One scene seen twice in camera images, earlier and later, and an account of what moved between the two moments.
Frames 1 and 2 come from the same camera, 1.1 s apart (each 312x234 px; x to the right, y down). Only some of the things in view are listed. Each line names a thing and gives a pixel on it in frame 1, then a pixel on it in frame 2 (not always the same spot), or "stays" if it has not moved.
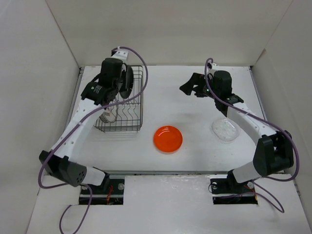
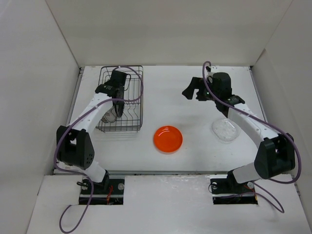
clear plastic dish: [225, 130] stays
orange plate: [168, 139] stays
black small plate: [127, 81] → [119, 107]
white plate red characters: [109, 114] stays
